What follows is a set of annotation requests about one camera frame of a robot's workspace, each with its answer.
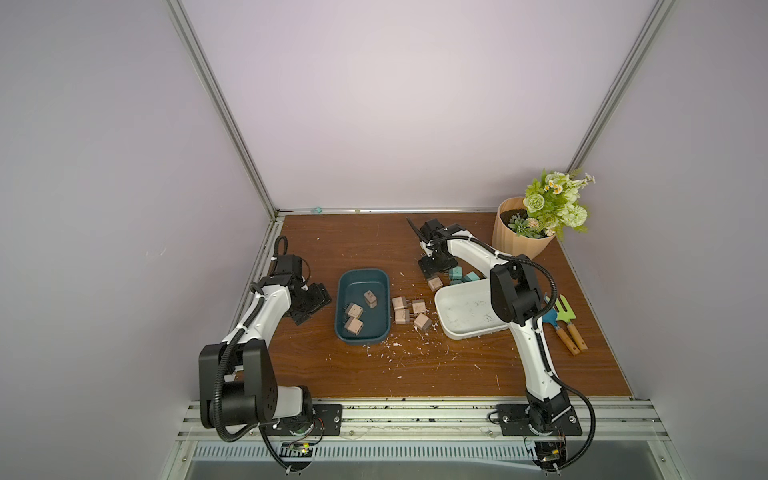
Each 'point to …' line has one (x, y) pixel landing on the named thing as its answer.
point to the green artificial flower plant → (552, 205)
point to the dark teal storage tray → (352, 287)
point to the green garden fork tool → (565, 313)
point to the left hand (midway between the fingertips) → (325, 301)
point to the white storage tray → (466, 310)
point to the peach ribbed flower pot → (508, 242)
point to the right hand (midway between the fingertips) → (434, 266)
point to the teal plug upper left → (455, 274)
